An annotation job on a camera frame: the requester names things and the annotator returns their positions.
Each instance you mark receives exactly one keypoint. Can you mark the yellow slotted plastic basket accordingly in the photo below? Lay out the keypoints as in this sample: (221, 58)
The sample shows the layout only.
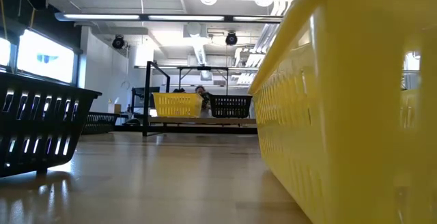
(177, 105)
(341, 114)

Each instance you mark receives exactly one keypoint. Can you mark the black background robot arm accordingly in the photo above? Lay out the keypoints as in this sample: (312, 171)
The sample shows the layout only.
(178, 90)

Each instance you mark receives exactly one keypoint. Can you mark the person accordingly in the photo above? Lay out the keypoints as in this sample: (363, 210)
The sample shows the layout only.
(201, 91)

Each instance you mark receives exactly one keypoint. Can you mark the black round ceiling spotlight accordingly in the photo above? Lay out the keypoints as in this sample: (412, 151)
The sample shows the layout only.
(118, 42)
(231, 39)

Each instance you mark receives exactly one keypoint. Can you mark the black computer monitor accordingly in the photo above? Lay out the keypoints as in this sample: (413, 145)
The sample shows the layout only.
(141, 96)

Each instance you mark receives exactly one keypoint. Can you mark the long ceiling light bar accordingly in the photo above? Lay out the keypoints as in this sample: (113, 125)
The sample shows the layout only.
(184, 17)

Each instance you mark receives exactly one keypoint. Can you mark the small cardboard box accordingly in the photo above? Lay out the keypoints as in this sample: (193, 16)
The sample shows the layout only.
(115, 108)

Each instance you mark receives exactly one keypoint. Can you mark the bright window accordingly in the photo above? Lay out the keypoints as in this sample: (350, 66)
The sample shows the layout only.
(44, 56)

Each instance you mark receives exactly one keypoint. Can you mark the black background table frame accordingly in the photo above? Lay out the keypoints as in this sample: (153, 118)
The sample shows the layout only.
(203, 68)

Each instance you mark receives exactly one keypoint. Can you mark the white ceiling air duct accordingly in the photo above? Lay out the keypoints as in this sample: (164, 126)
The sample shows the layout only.
(199, 51)

